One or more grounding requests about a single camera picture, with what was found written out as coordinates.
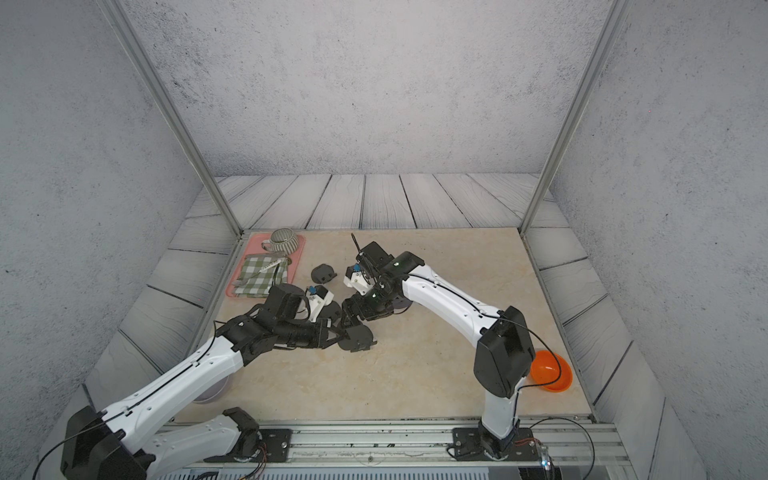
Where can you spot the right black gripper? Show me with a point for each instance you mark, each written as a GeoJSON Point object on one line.
{"type": "Point", "coordinates": [364, 312]}

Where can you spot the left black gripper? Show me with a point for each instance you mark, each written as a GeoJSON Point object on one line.
{"type": "Point", "coordinates": [323, 326]}

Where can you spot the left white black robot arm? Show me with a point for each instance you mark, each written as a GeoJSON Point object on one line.
{"type": "Point", "coordinates": [123, 441]}

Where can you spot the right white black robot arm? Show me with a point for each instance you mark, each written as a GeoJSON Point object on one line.
{"type": "Point", "coordinates": [504, 350]}

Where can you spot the green checkered cloth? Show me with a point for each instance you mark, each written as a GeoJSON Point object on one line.
{"type": "Point", "coordinates": [259, 273]}

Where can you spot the striped ceramic cup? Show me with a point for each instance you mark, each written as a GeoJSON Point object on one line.
{"type": "Point", "coordinates": [281, 241]}

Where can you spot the pink plastic tray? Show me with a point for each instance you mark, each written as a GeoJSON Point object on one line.
{"type": "Point", "coordinates": [254, 247]}

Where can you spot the purple bowl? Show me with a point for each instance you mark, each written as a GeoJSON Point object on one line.
{"type": "Point", "coordinates": [214, 392]}

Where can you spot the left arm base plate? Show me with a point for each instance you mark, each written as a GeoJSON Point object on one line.
{"type": "Point", "coordinates": [270, 445]}

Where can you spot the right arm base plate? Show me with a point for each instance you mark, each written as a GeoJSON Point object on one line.
{"type": "Point", "coordinates": [478, 444]}

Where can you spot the aluminium rail frame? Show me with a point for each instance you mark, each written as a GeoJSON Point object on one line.
{"type": "Point", "coordinates": [571, 448]}

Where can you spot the right metal corner post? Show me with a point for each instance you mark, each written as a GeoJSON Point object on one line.
{"type": "Point", "coordinates": [617, 15]}

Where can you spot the metal corner post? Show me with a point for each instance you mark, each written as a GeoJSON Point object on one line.
{"type": "Point", "coordinates": [131, 44]}
{"type": "Point", "coordinates": [617, 15]}

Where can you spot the left metal corner post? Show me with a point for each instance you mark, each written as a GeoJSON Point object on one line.
{"type": "Point", "coordinates": [131, 44]}

